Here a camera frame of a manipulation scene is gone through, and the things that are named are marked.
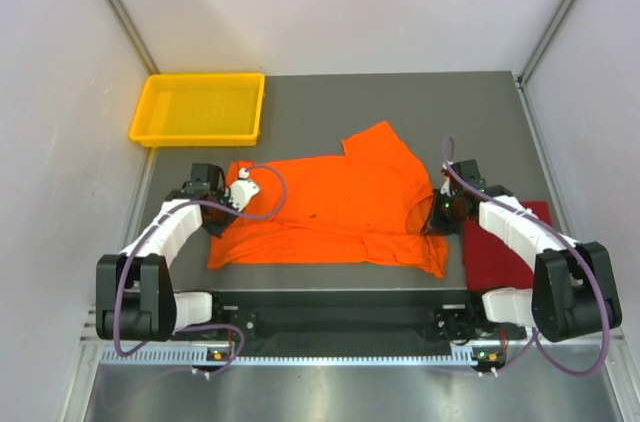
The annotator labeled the orange t-shirt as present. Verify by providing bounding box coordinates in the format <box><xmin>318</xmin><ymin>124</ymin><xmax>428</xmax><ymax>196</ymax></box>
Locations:
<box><xmin>207</xmin><ymin>121</ymin><xmax>448</xmax><ymax>278</ymax></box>

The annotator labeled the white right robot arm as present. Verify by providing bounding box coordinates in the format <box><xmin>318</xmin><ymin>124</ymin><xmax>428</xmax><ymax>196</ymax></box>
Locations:
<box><xmin>422</xmin><ymin>159</ymin><xmax>622</xmax><ymax>342</ymax></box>

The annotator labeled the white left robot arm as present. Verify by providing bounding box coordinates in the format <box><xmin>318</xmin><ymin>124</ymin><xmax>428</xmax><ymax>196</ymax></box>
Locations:
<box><xmin>96</xmin><ymin>163</ymin><xmax>236</xmax><ymax>341</ymax></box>

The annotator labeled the folded red t-shirt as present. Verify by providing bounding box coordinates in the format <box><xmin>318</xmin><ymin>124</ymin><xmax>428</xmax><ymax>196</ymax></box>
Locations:
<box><xmin>462</xmin><ymin>219</ymin><xmax>535</xmax><ymax>292</ymax></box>

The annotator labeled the yellow plastic bin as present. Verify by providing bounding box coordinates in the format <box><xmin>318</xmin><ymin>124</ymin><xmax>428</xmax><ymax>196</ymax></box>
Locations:
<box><xmin>129</xmin><ymin>73</ymin><xmax>266</xmax><ymax>148</ymax></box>

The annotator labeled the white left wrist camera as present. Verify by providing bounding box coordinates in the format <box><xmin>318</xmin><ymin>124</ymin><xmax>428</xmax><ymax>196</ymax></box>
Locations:
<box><xmin>227</xmin><ymin>168</ymin><xmax>261</xmax><ymax>212</ymax></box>

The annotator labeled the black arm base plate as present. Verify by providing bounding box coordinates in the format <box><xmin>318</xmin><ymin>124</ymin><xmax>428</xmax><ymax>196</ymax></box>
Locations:
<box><xmin>169</xmin><ymin>289</ymin><xmax>529</xmax><ymax>343</ymax></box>

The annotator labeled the aluminium frame rail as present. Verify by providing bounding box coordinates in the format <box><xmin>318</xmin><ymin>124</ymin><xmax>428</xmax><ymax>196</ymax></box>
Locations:
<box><xmin>79</xmin><ymin>309</ymin><xmax>626</xmax><ymax>368</ymax></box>

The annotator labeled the left aluminium corner post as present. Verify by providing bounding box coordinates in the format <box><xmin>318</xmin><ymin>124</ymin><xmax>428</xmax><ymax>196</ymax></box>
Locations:
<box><xmin>105</xmin><ymin>0</ymin><xmax>160</xmax><ymax>75</ymax></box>

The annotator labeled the aluminium corner post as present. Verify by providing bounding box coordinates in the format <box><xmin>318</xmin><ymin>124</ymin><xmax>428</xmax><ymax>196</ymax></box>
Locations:
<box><xmin>105</xmin><ymin>0</ymin><xmax>160</xmax><ymax>75</ymax></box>
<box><xmin>515</xmin><ymin>0</ymin><xmax>578</xmax><ymax>90</ymax></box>

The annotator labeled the right aluminium corner post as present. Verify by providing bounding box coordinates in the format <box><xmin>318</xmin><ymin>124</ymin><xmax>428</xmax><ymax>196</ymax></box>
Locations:
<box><xmin>515</xmin><ymin>0</ymin><xmax>578</xmax><ymax>90</ymax></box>

